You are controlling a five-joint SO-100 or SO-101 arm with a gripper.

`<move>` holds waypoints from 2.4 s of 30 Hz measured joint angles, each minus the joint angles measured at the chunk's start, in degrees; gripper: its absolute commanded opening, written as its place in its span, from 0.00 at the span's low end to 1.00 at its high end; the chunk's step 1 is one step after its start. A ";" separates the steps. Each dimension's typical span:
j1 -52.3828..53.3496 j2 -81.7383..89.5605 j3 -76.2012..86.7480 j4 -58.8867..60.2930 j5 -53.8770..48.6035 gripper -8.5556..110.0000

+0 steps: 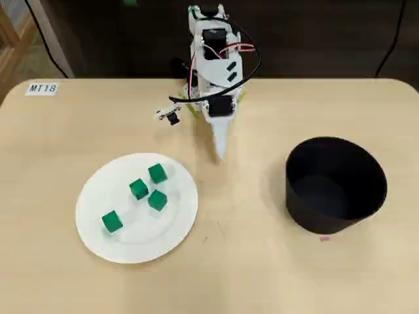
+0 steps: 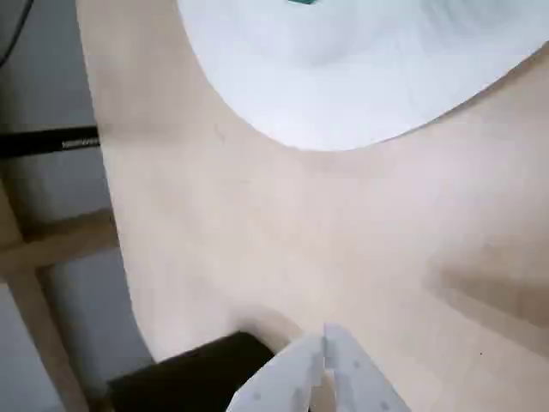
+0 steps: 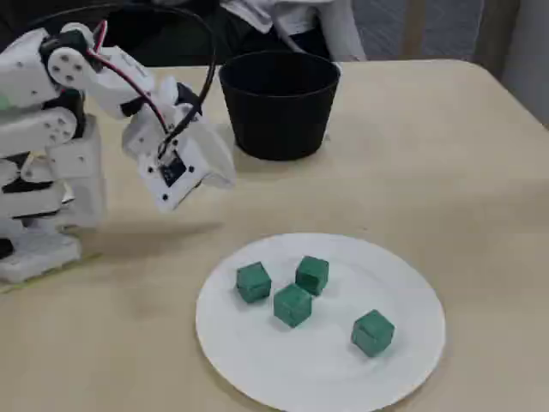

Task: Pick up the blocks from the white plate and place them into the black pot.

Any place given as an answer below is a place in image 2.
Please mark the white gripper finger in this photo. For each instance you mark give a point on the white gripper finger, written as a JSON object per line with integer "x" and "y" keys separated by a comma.
{"x": 283, "y": 377}
{"x": 356, "y": 382}

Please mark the black round pot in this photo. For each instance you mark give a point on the black round pot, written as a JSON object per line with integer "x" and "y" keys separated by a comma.
{"x": 193, "y": 377}

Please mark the black bar with white print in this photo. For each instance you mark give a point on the black bar with white print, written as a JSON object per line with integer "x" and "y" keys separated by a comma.
{"x": 34, "y": 143}

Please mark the wooden beam frame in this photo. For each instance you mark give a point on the wooden beam frame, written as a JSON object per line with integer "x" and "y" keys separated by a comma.
{"x": 68, "y": 236}

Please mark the green cube block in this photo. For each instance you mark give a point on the green cube block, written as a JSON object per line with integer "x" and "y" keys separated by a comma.
{"x": 302, "y": 2}

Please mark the white round plate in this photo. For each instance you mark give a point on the white round plate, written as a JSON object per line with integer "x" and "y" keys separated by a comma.
{"x": 343, "y": 86}

